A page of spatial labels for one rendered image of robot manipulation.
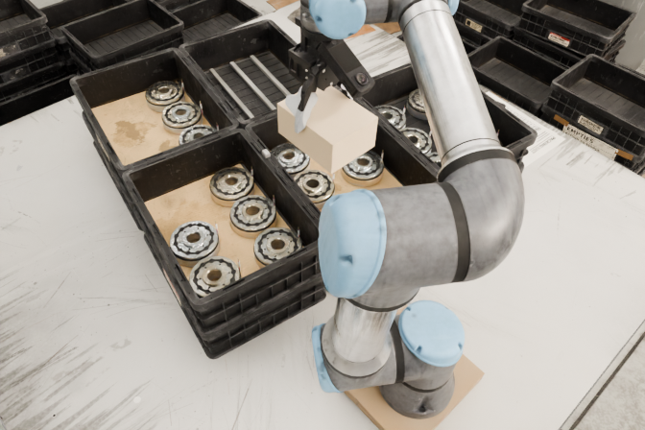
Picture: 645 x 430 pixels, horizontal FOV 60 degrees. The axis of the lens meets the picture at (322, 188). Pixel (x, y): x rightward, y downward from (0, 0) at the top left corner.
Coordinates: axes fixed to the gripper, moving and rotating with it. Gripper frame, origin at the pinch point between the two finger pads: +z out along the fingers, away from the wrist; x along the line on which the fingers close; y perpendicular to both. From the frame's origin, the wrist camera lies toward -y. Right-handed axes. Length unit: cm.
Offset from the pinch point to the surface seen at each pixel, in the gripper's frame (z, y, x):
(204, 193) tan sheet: 26.6, 22.0, 18.0
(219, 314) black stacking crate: 24.5, -8.1, 34.8
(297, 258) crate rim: 17.2, -12.1, 18.4
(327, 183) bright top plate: 23.9, 3.2, -4.2
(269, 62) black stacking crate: 27, 54, -27
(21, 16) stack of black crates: 59, 192, 4
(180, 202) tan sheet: 26.6, 23.4, 23.7
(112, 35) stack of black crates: 60, 153, -19
